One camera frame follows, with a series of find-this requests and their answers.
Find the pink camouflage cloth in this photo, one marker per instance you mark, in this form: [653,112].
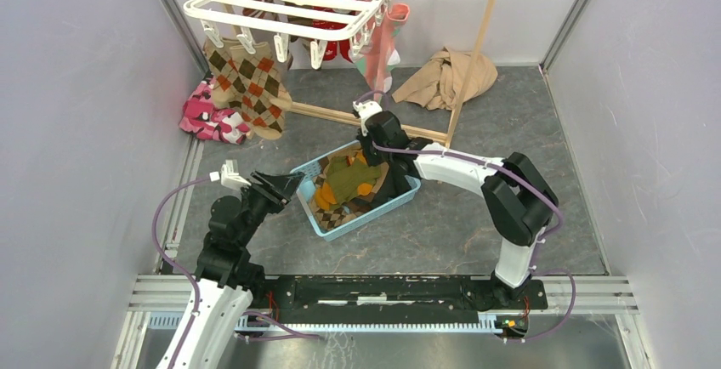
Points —
[203,120]

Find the beige crumpled cloth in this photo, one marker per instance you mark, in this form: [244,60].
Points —
[438,83]

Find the light blue plastic basket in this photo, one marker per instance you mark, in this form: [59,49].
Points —
[392,190]

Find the wooden hanger stand frame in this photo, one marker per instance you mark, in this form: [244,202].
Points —
[444,138]

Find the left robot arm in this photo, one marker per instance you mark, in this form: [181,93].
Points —
[225,281]

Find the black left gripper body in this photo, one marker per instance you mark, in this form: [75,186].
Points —
[269,205]

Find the pink sock with green print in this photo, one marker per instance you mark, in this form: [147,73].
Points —
[379,56]

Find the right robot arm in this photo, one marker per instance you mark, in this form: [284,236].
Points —
[520,201]

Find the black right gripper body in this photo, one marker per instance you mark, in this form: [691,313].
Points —
[373,156]

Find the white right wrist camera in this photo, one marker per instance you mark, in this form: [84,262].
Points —
[364,111]

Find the white plastic clip hanger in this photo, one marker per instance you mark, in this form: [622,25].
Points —
[319,21]

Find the green orange striped sock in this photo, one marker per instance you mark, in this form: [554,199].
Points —
[346,177]

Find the small argyle sock in basket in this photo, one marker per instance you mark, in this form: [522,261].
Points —
[332,219]

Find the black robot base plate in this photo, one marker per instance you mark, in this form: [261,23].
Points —
[399,304]

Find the argyle patterned sock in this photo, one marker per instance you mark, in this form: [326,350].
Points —
[228,87]
[262,97]

